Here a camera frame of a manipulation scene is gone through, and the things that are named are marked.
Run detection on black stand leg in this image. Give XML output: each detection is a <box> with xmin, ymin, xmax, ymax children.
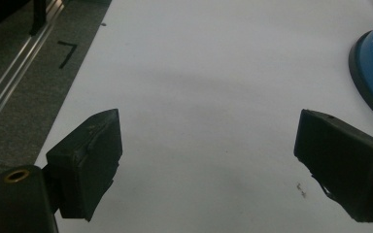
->
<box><xmin>28</xmin><ymin>0</ymin><xmax>48</xmax><ymax>37</ymax></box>

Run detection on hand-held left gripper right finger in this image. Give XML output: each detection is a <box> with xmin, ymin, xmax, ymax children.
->
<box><xmin>293</xmin><ymin>109</ymin><xmax>373</xmax><ymax>223</ymax></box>

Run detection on aluminium rail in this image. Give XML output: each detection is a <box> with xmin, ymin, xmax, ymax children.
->
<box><xmin>0</xmin><ymin>0</ymin><xmax>66</xmax><ymax>144</ymax></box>

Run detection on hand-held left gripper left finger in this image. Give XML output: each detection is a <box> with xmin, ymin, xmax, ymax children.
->
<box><xmin>0</xmin><ymin>108</ymin><xmax>123</xmax><ymax>233</ymax></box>

